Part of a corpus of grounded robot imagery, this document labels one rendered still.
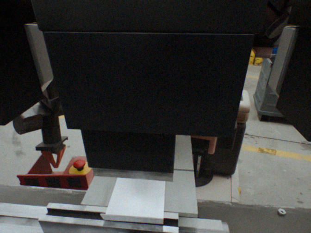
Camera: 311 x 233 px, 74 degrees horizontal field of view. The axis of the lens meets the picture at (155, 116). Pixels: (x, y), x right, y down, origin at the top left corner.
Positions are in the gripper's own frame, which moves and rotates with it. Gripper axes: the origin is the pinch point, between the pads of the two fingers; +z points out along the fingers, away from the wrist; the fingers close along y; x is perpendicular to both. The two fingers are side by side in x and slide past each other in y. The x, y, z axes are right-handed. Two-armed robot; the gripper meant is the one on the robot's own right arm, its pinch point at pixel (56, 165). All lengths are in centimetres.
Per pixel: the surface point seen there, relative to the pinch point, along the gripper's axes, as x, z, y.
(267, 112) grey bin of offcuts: 169, 22, -173
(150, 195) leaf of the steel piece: 34, -13, 36
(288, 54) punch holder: 47, -34, 45
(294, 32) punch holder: 47, -36, 46
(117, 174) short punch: 30, -20, 42
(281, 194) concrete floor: 130, 63, -72
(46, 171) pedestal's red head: -5.2, 3.7, -3.0
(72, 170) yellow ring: 6.7, 0.5, 2.8
